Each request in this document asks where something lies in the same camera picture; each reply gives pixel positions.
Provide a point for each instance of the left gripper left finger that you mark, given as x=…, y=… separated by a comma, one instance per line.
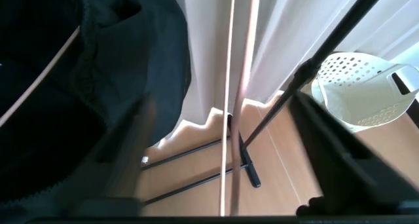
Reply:
x=114, y=184

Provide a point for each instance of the black clothes rack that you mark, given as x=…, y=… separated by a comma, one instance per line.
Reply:
x=337, y=37

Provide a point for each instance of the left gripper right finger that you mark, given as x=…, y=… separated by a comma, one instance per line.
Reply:
x=353, y=178

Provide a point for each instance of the white laundry basket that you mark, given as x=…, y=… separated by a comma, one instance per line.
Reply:
x=360, y=96

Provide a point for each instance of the beige curtain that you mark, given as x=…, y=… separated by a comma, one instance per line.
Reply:
x=209, y=53

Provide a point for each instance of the black shorts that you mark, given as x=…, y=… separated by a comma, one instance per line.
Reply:
x=131, y=70

